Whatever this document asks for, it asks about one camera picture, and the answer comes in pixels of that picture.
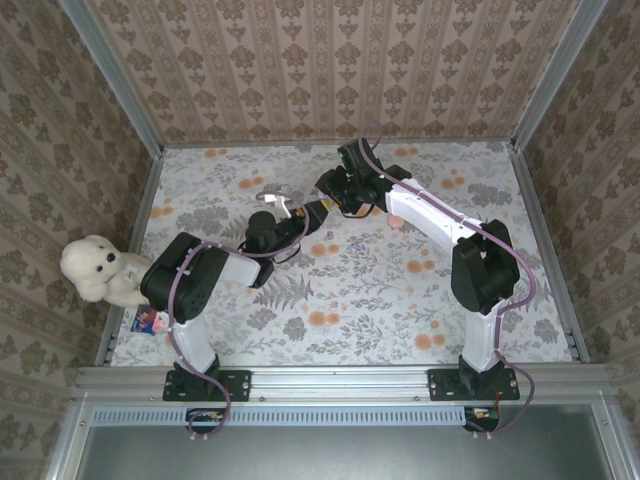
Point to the pink round earbud case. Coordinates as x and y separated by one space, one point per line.
396 221

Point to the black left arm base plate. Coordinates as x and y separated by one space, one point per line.
240 385

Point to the grey metal panel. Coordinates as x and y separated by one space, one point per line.
350 455

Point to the blue card packet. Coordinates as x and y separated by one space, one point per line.
142 321

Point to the aluminium mounting rail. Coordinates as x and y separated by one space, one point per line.
340 382

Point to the aluminium table side rail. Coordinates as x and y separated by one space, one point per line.
141 220
541 225

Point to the aluminium frame post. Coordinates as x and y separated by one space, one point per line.
557 75
113 75

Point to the floral patterned table cover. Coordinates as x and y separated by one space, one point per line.
350 310

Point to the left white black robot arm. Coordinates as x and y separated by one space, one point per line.
195 340

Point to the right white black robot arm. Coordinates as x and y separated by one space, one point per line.
480 345

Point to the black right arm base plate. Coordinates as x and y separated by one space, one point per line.
510 385

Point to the white teddy bear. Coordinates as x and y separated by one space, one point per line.
95 265

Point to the thin aluminium table end rail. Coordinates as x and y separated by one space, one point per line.
250 145

